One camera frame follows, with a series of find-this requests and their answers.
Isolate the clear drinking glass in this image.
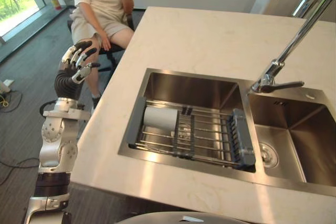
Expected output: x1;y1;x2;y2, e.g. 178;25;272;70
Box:
172;125;194;154

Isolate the silver robot torso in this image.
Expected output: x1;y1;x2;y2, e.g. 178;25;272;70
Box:
114;211;253;224

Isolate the grey sink drying rack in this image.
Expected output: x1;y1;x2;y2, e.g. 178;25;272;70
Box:
127;96;257;174

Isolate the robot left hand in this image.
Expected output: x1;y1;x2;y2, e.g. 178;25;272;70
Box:
54;39;102;101

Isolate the stainless steel double sink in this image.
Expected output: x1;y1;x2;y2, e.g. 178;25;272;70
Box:
117;67;336;191

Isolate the black chair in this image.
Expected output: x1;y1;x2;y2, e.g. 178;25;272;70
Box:
67;12;135;73

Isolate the black floor cable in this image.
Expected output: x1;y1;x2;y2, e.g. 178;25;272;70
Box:
0;157;40;186

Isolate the person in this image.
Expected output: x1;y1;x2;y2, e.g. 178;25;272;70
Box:
70;0;136;110

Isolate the chrome sink faucet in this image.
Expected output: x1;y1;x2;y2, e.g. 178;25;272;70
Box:
247;0;336;94

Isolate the steel sink drain strainer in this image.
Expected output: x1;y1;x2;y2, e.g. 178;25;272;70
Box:
258;142;279;168

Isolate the white cup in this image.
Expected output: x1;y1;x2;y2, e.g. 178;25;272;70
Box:
142;106;180;131

